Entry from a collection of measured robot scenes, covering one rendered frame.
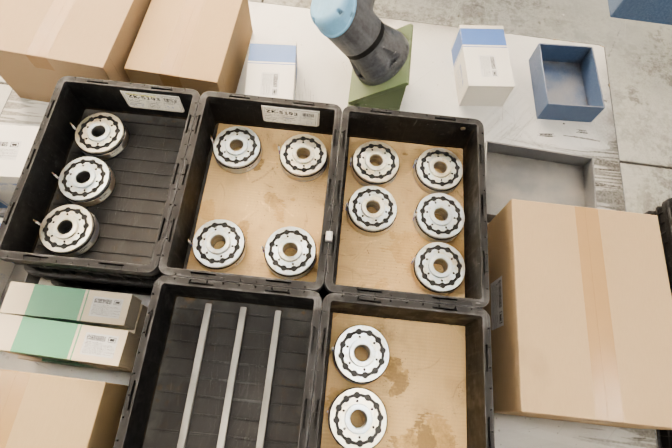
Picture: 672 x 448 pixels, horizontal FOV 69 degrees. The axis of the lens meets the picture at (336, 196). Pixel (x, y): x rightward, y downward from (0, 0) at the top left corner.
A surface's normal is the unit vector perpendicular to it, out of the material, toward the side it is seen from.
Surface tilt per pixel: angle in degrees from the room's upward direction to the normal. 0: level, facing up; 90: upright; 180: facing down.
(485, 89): 90
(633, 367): 0
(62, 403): 0
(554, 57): 90
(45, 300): 0
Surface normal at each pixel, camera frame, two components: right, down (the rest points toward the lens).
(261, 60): 0.05, -0.40
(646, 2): -0.11, 0.91
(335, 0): -0.63, -0.27
